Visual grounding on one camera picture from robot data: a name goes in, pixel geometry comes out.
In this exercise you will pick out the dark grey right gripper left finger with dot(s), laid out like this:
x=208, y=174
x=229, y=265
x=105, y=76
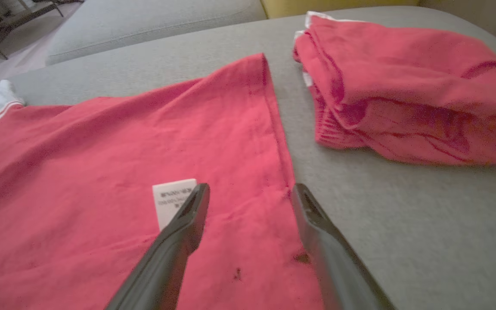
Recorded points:
x=168, y=262

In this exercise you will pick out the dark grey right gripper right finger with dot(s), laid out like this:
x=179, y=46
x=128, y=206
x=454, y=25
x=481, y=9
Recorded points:
x=338, y=271

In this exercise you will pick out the red basketball jersey number 23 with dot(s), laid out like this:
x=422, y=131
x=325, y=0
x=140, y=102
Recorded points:
x=80, y=172

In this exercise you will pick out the red basketball shorts white trim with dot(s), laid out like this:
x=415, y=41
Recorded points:
x=403, y=86

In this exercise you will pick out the yellow and grey fabric sofa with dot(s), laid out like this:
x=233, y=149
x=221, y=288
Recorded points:
x=424, y=237

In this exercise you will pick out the oval grey coffee table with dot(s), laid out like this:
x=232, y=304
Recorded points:
x=20, y=17

